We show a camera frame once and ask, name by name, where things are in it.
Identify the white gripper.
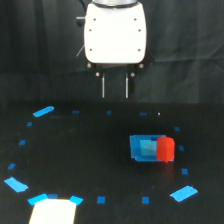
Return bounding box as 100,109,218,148
84,2,153,99

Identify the red cylinder block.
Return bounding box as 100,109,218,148
157,136,175,162

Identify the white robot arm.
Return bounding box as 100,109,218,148
84,0,147,98

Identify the blue tape square patch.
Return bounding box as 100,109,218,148
130,135,167,162

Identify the black backdrop curtain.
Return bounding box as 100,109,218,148
0,0,224,107

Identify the blue tape strip top left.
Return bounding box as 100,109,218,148
33,106,54,117

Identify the blue tape piece by paper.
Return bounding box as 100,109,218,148
70,196,83,205

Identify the blue tape strip bottom right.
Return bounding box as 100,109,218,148
170,186,198,202

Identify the blue tape strip by paper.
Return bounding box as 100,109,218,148
28,193,48,206

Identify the blue tape strip left bottom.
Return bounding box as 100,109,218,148
5,177,28,193

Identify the white paper sheet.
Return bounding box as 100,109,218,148
29,199,77,224

